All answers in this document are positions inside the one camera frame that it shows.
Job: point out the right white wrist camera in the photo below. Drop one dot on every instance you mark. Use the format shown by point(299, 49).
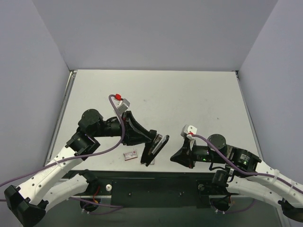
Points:
point(188, 131)

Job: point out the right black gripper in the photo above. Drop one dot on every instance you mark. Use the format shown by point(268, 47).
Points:
point(189, 153)

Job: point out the red white staple box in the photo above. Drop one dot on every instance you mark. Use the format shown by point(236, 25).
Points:
point(130, 155)

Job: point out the black stapler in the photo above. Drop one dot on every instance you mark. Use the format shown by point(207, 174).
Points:
point(156, 149)

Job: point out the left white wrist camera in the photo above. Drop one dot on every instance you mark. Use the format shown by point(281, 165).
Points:
point(122, 106)

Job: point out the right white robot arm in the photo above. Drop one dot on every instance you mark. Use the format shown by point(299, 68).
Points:
point(241, 172)

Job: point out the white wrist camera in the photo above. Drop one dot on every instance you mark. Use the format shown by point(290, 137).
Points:
point(188, 131)
point(122, 106)

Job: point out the aluminium rail frame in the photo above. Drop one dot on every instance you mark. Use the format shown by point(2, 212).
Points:
point(67, 92)

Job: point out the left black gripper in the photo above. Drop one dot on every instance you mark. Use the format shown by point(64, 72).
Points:
point(126, 127)

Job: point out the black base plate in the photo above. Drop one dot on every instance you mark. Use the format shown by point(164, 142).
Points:
point(156, 189)

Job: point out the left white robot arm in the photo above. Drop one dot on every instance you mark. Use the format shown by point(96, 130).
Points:
point(30, 200)

